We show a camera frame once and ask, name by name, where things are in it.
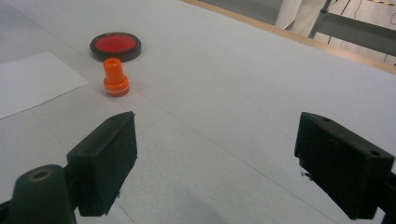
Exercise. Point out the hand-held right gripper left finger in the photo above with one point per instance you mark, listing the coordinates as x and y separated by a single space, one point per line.
102 161

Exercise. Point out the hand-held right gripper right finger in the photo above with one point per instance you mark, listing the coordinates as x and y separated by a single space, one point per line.
342 168

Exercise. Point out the orange stamp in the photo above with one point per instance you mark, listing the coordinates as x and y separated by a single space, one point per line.
114 79

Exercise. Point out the round red ink pad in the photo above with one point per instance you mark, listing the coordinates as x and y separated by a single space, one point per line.
115 43

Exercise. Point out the white paper sheet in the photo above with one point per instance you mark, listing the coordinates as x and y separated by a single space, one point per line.
31 84

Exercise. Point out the large white table cover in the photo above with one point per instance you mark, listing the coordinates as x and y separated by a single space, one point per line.
218 93

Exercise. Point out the wooden table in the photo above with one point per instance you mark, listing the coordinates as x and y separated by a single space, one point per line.
280 32

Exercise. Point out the white metal desk frame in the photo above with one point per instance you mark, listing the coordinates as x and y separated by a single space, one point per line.
358 29

